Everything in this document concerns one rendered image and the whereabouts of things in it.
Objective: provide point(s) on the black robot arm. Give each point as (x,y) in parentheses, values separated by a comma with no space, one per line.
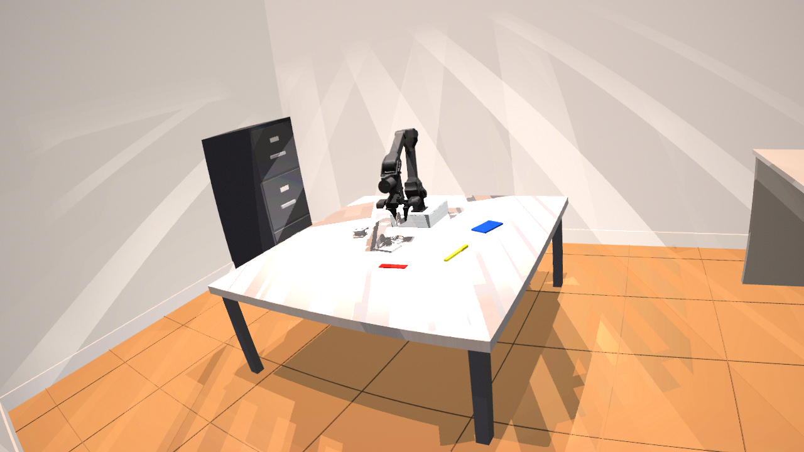
(392,162)

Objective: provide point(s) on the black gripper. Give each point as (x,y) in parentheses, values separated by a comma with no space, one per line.
(413,201)

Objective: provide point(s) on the yellow flat bar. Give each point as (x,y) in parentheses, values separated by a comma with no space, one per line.
(455,253)

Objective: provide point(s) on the blue flat rectangular plate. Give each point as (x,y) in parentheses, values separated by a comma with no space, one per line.
(486,226)

